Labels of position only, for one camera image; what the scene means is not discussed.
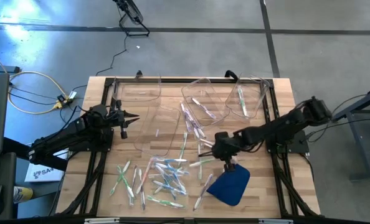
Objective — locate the dark blue cloth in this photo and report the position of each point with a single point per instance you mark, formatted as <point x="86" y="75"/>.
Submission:
<point x="231" y="189"/>

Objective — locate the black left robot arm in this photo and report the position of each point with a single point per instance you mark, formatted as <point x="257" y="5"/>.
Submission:
<point x="63" y="137"/>

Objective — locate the yellow drink can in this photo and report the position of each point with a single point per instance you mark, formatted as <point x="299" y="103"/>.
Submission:
<point x="23" y="194"/>

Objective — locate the silver aluminium bracket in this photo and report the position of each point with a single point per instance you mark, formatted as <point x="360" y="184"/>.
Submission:
<point x="101" y="220"/>
<point x="275" y="221"/>

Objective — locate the dark grey power strip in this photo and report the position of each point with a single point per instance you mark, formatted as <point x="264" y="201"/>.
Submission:
<point x="1" y="69"/>

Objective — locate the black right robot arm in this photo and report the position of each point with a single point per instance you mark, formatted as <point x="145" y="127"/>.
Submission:
<point x="281" y="127"/>

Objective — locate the grey metal desk frame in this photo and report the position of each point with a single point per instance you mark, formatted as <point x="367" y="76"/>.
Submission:
<point x="359" y="140"/>

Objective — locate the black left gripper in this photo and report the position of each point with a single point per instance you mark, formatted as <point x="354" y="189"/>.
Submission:
<point x="116" y="118"/>

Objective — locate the white label box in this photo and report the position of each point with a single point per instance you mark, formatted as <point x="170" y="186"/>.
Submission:
<point x="45" y="174"/>

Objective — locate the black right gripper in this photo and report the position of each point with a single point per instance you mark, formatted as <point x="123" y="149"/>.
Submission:
<point x="225" y="149"/>

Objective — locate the black side desk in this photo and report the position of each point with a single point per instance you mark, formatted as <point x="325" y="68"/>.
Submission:
<point x="4" y="174"/>

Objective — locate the clear plastic bin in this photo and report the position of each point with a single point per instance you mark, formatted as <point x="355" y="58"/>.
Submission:
<point x="216" y="96"/>
<point x="160" y="146"/>
<point x="135" y="87"/>
<point x="256" y="93"/>

